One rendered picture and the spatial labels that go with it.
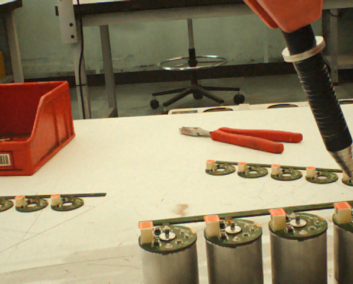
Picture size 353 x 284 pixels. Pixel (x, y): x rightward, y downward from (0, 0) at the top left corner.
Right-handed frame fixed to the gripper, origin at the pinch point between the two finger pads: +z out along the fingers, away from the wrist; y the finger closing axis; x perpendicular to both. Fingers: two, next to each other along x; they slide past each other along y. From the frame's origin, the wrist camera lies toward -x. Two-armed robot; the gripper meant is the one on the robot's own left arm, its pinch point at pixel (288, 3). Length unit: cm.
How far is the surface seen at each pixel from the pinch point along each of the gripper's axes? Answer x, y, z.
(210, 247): 6.0, 1.5, 8.4
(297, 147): -8.3, 28.7, 19.6
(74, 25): -11, 238, 31
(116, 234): 9.4, 17.5, 13.6
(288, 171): -4.9, 23.0, 18.3
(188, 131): -1.2, 37.3, 16.9
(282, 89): -124, 357, 140
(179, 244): 7.2, 1.6, 7.6
